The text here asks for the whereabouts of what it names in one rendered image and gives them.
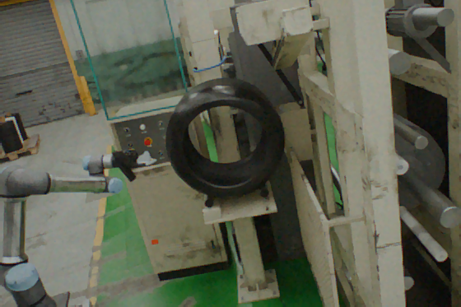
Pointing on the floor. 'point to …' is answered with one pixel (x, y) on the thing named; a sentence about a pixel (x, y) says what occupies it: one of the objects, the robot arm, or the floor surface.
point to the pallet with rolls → (16, 137)
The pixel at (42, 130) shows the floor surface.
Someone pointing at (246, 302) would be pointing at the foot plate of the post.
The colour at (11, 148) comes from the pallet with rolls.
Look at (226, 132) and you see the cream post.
